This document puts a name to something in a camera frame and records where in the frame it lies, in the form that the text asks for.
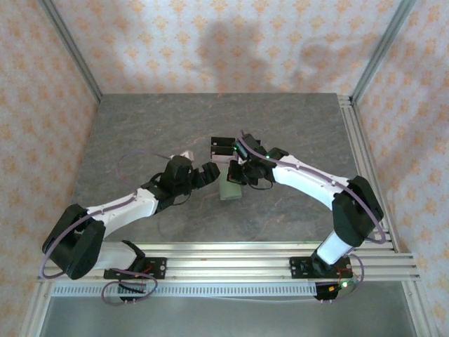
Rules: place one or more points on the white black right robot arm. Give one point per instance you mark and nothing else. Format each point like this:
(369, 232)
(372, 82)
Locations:
(308, 179)

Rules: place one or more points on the aluminium frame post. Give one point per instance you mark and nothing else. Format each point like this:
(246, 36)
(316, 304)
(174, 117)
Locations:
(72, 49)
(382, 49)

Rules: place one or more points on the grey metal lower panel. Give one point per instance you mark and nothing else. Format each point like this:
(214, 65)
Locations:
(224, 319)

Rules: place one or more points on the aluminium side rail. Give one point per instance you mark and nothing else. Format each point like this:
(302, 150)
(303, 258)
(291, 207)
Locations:
(358, 140)

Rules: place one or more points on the green card holder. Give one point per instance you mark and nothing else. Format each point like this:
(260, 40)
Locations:
(229, 191)

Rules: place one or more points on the aluminium frame leg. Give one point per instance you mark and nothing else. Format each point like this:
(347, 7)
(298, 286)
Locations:
(419, 309)
(36, 309)

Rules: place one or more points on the pale pink card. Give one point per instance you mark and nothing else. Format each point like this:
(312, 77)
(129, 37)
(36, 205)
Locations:
(221, 158)

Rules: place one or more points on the black controller board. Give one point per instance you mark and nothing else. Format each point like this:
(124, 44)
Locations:
(133, 288)
(329, 291)

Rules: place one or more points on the black card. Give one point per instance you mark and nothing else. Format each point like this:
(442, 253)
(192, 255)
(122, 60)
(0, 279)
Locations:
(222, 141)
(222, 150)

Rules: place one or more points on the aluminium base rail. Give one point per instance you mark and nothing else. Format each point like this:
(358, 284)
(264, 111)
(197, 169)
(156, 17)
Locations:
(228, 261)

